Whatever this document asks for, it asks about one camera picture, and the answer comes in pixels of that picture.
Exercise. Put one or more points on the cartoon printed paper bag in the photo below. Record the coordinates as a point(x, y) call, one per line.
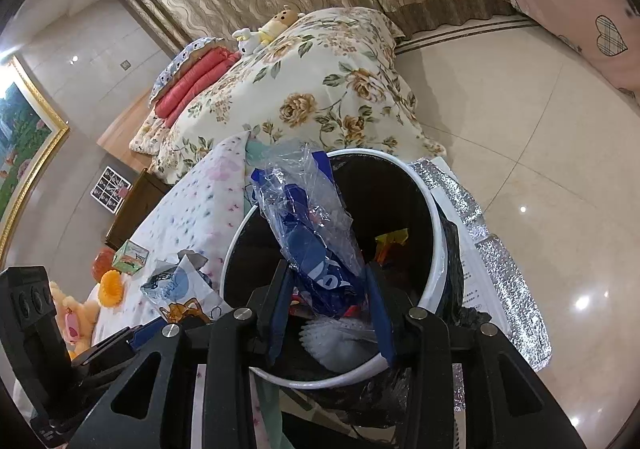
point(175, 286)

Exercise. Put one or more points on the green printed carton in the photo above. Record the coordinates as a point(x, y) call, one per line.
point(130, 258)

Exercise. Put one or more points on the red toy apple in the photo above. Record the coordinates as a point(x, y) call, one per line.
point(102, 260)

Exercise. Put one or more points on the silver foil mat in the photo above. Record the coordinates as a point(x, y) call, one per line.
point(510, 289)

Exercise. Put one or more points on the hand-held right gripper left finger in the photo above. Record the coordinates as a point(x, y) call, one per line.
point(279, 324)

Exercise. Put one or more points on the wall switch plate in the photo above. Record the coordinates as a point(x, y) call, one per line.
point(125, 64)

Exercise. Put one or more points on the blue plastic packaging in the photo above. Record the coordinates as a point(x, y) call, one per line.
point(310, 249)

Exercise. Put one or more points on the white spotted blanket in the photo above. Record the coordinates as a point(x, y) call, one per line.
point(200, 209)

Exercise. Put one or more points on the gold framed painting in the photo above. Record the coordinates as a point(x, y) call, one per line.
point(25, 129)

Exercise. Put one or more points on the wooden headboard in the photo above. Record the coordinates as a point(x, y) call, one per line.
point(120, 134)

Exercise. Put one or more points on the yellow spotted plush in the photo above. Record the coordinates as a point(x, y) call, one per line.
point(277, 24)

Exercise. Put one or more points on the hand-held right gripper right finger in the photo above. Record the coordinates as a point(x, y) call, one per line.
point(382, 324)

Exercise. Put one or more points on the white foam fruit net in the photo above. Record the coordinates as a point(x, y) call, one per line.
point(335, 341)

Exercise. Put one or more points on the orange plastic packet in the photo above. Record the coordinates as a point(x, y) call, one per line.
point(387, 249)

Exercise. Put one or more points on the black and white photo sheet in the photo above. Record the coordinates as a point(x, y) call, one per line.
point(110, 189)

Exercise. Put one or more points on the folded red blanket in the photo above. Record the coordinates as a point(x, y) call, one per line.
point(195, 79)

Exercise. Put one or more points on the dark wooden nightstand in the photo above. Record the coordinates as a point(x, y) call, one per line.
point(135, 209)

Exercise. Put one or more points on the tan plush bear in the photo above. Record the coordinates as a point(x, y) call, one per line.
point(75, 314)

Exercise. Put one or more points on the white bunny plush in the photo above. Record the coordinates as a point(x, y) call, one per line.
point(250, 41)

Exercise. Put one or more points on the blue and white pillow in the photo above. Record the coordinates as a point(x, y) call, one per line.
point(187, 51)

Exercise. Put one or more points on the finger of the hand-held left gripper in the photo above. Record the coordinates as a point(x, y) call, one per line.
point(125, 336)

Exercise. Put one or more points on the floral quilt bed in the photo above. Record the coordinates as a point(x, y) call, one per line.
point(310, 94)

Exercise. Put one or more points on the black bin with white rim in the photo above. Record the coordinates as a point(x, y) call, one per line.
point(380, 194)

